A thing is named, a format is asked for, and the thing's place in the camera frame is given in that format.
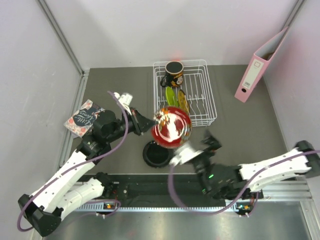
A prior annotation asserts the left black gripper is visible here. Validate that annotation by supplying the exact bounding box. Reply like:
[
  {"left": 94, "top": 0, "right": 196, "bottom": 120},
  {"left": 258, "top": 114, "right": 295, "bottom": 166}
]
[{"left": 108, "top": 107, "right": 159, "bottom": 143}]

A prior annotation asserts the red floral plate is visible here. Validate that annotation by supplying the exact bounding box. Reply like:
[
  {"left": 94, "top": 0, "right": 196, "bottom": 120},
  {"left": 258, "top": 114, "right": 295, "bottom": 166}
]
[{"left": 150, "top": 106, "right": 193, "bottom": 149}]

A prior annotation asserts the black plate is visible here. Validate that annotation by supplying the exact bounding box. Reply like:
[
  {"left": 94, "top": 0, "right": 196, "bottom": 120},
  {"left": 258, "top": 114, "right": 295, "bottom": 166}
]
[{"left": 142, "top": 140, "right": 174, "bottom": 168}]

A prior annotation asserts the white wire dish rack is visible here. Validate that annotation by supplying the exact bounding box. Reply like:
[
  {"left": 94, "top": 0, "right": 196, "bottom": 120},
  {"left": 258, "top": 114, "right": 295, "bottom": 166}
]
[{"left": 153, "top": 59, "right": 217, "bottom": 127}]

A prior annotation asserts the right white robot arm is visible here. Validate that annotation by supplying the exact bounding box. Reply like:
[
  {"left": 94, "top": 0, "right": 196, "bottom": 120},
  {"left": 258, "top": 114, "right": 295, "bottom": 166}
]
[{"left": 191, "top": 131, "right": 320, "bottom": 200}]

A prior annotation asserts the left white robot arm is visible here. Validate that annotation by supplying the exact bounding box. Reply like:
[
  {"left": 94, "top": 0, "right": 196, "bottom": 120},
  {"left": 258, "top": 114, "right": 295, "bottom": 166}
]
[{"left": 18, "top": 107, "right": 156, "bottom": 237}]

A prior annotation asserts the green plate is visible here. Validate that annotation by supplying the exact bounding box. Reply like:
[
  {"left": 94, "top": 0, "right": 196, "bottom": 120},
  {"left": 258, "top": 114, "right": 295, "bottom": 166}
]
[{"left": 165, "top": 86, "right": 179, "bottom": 107}]

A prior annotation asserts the yellow brown plate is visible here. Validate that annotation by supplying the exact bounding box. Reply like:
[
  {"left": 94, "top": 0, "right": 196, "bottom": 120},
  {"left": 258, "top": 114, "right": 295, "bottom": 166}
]
[{"left": 177, "top": 89, "right": 190, "bottom": 115}]

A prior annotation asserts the black floral mug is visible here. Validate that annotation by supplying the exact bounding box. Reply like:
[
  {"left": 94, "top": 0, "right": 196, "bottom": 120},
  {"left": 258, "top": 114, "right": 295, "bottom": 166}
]
[{"left": 160, "top": 61, "right": 184, "bottom": 88}]

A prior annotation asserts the floral cover book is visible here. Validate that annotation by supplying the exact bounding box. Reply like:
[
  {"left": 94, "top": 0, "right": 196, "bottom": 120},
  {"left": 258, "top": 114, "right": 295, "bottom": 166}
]
[{"left": 63, "top": 99, "right": 105, "bottom": 138}]

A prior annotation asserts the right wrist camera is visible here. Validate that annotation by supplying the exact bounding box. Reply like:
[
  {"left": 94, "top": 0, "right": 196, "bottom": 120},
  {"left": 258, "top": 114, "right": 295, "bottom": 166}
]
[{"left": 169, "top": 141, "right": 204, "bottom": 166}]

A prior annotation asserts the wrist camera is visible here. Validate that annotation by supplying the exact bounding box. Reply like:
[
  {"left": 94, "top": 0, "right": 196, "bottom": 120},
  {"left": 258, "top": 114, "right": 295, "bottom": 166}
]
[
  {"left": 169, "top": 141, "right": 204, "bottom": 166},
  {"left": 113, "top": 92, "right": 133, "bottom": 107}
]

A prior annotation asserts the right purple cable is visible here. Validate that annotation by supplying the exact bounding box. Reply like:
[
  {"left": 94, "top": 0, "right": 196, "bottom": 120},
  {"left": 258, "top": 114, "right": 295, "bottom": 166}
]
[{"left": 167, "top": 149, "right": 320, "bottom": 216}]

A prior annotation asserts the purple cable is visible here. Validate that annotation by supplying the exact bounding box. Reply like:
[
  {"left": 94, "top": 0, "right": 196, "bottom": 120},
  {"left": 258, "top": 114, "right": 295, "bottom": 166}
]
[
  {"left": 167, "top": 149, "right": 320, "bottom": 216},
  {"left": 16, "top": 90, "right": 130, "bottom": 232}
]

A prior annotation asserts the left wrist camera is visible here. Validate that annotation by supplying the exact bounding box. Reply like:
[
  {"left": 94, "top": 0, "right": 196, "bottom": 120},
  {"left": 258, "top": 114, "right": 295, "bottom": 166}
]
[{"left": 113, "top": 92, "right": 133, "bottom": 107}]

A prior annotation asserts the white cable duct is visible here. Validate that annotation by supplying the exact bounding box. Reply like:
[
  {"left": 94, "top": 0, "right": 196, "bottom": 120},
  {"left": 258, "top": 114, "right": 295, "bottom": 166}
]
[{"left": 75, "top": 201, "right": 225, "bottom": 213}]

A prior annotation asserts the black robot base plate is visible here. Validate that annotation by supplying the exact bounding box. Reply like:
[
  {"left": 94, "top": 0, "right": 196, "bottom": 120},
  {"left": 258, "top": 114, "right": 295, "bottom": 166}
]
[{"left": 96, "top": 172, "right": 264, "bottom": 207}]

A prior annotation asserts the pink ring binder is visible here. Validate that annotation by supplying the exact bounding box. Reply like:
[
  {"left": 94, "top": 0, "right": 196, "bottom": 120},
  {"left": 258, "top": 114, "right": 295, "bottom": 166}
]
[{"left": 234, "top": 26, "right": 289, "bottom": 103}]

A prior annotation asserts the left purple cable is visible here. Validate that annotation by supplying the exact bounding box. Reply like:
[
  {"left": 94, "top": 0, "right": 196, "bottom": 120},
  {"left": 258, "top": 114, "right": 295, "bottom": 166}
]
[{"left": 16, "top": 90, "right": 130, "bottom": 232}]

